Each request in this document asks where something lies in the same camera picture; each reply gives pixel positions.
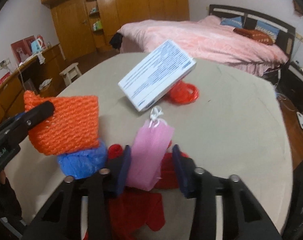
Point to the wooden sideboard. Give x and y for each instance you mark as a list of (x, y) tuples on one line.
[(6, 92)]

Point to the orange mesh sleeve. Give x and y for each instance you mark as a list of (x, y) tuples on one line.
[(71, 125)]

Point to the blue plastic bag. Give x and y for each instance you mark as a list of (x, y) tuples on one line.
[(81, 161)]

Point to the bed with pink cover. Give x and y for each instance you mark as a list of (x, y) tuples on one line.
[(191, 37)]

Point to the dark nightstand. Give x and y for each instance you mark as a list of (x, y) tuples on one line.
[(296, 85)]

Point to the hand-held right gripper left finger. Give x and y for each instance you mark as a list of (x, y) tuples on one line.
[(122, 172)]

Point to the red cloth item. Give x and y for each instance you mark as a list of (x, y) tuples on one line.
[(186, 93)]

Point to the wooden door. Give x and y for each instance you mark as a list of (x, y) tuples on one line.
[(71, 30)]

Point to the wooden wardrobe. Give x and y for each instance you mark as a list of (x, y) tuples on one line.
[(141, 0)]

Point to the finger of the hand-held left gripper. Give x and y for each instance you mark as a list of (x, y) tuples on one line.
[(19, 116), (40, 111)]

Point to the light blue kettle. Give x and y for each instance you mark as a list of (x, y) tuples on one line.
[(36, 45)]

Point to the dark wooden bed frame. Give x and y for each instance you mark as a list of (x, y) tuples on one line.
[(241, 11)]

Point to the white printed cardboard box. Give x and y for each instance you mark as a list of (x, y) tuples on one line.
[(156, 75)]

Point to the small wooden stool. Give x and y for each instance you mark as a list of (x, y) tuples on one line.
[(70, 70)]

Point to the black garment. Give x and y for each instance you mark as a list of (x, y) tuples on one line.
[(116, 41)]

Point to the blue pillow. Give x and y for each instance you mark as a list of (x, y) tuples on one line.
[(232, 22), (266, 28)]

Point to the wall socket with plug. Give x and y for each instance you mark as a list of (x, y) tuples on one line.
[(4, 63)]

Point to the white rag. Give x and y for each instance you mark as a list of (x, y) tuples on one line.
[(41, 58)]

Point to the beige wall outlet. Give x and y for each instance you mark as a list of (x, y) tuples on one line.
[(300, 37)]

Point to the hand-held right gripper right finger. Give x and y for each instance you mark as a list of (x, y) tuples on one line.
[(180, 170)]

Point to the large brown wall lamp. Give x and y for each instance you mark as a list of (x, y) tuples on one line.
[(297, 6)]

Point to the dark red cloth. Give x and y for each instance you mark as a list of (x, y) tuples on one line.
[(136, 212)]

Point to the brown dotted pillow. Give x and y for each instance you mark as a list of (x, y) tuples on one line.
[(256, 36)]

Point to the green plastic bottle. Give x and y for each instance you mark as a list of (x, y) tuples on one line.
[(98, 25)]

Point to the person's left hand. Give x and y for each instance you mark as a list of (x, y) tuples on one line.
[(6, 200)]

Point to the red gift box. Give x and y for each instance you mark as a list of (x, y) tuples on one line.
[(19, 51)]

